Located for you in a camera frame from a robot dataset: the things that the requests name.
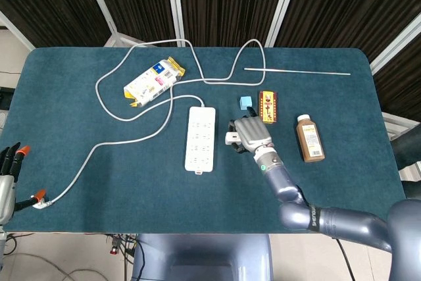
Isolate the white power strip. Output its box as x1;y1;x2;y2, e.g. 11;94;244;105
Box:
184;105;217;176

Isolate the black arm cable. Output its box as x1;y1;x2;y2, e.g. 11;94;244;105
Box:
334;237;359;281

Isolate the black printed arm strap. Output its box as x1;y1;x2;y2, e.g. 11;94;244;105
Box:
307;203;319;232

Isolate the brown bottle white cap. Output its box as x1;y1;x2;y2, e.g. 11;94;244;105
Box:
296;114;326;163

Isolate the red yellow printed box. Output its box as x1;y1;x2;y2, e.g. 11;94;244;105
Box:
258;90;280;125

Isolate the thin metal rod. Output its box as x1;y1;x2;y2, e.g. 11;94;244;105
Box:
243;67;351;76

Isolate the white power strip cable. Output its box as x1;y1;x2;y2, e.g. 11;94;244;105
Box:
31;39;266;211

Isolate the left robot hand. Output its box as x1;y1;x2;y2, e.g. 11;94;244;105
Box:
0;141;49;226

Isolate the teal table cloth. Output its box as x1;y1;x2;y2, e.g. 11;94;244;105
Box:
5;46;406;233

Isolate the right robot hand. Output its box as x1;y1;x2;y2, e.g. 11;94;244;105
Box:
228;106;274;155

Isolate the white yellow snack package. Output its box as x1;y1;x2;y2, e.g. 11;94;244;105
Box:
123;57;186;109

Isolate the blue grey robot torso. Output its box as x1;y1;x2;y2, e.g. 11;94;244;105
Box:
131;233;274;281

